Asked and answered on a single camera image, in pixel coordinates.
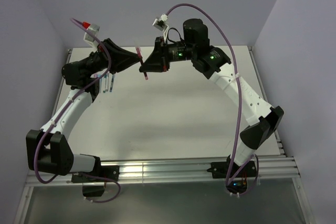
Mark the red gel pen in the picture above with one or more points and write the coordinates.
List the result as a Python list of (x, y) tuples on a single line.
[(138, 50)]

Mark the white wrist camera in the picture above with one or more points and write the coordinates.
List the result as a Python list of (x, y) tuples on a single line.
[(161, 23), (94, 30)]

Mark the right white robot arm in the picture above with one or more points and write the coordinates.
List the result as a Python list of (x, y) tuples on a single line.
[(262, 118)]

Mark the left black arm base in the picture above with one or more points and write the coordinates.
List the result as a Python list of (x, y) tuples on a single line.
[(106, 174)]

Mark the aluminium frame rail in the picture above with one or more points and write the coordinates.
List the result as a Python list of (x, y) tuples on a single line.
[(195, 169)]

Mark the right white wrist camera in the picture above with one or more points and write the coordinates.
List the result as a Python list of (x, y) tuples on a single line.
[(161, 23)]

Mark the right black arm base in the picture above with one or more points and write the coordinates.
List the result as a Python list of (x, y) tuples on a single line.
[(238, 176)]

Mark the white teal marker pen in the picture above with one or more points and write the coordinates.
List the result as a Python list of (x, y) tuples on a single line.
[(104, 83)]

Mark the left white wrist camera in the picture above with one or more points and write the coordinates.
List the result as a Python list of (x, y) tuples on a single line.
[(94, 30)]

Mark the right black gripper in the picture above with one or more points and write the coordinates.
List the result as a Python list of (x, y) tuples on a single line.
[(154, 63)]

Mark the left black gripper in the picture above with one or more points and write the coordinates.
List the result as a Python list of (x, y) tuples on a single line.
[(120, 59)]

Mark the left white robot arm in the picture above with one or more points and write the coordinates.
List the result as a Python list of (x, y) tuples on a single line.
[(48, 150)]

